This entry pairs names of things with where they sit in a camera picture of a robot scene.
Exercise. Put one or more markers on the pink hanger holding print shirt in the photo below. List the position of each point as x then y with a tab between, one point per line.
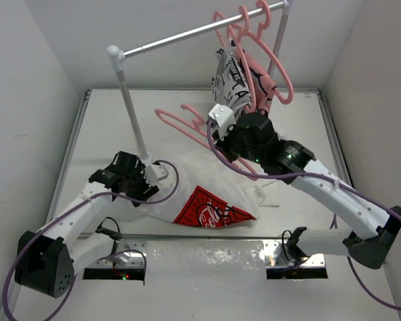
227	36

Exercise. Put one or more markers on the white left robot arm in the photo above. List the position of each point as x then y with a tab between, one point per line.
77	217

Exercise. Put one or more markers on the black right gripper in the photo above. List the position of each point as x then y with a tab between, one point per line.
222	144

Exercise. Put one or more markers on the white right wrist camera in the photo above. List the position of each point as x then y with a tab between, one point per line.
223	120

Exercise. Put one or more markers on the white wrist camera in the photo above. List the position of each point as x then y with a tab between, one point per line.
223	120
155	173

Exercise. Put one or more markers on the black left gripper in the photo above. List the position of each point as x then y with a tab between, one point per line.
146	190

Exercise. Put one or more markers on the white silver clothes rack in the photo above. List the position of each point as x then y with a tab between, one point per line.
118	57

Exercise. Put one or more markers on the white red print t-shirt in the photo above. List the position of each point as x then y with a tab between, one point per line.
209	195

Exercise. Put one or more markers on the pink print shirt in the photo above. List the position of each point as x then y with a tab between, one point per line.
263	85

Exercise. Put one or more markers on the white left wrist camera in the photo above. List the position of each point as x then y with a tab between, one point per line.
155	173

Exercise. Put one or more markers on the silver front mounting rail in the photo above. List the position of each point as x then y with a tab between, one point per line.
200	249

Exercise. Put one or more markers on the black white print shirt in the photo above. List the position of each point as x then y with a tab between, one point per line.
229	83

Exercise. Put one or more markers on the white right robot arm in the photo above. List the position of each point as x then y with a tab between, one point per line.
373	228

